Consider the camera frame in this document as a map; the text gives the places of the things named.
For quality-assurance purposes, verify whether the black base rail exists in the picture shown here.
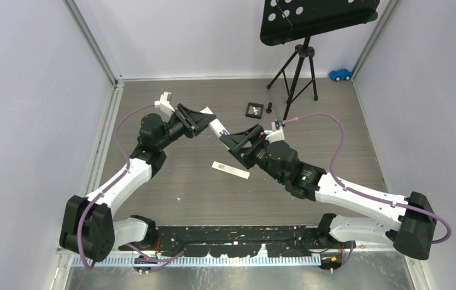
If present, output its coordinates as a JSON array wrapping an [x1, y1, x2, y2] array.
[[131, 225, 351, 258]]

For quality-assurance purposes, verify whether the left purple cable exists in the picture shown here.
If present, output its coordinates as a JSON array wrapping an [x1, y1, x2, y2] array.
[[76, 103, 161, 269]]

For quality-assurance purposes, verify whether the black chess piece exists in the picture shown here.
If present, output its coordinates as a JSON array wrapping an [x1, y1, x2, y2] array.
[[265, 102, 272, 114]]

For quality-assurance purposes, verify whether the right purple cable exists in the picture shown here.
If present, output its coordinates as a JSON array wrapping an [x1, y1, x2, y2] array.
[[281, 112, 452, 245]]

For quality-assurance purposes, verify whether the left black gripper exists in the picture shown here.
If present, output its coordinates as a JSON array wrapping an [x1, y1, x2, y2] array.
[[158, 105, 216, 150]]

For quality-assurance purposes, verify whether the small black square box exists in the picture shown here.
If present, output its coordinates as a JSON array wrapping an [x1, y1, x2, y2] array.
[[245, 102, 264, 119]]

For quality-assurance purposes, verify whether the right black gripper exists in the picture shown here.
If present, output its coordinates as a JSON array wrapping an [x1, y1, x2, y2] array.
[[220, 123, 286, 183]]

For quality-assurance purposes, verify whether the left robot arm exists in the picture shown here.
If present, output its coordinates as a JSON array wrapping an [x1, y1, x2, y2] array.
[[59, 101, 217, 269]]

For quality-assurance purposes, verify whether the purple cable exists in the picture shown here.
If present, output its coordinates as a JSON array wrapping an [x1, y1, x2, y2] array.
[[281, 112, 452, 245], [76, 103, 161, 269]]

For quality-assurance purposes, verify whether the white remote back cover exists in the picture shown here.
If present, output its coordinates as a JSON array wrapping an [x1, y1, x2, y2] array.
[[212, 161, 250, 179]]

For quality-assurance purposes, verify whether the blue toy car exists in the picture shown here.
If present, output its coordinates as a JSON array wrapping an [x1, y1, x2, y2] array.
[[329, 68, 352, 82]]

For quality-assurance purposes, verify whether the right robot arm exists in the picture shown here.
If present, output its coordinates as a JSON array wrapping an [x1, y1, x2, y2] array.
[[219, 124, 437, 260]]

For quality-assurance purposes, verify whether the black music stand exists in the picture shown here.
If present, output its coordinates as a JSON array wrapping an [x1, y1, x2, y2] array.
[[260, 0, 380, 119]]

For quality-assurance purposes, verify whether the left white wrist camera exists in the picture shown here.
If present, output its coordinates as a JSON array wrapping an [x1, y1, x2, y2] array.
[[154, 91, 175, 117]]

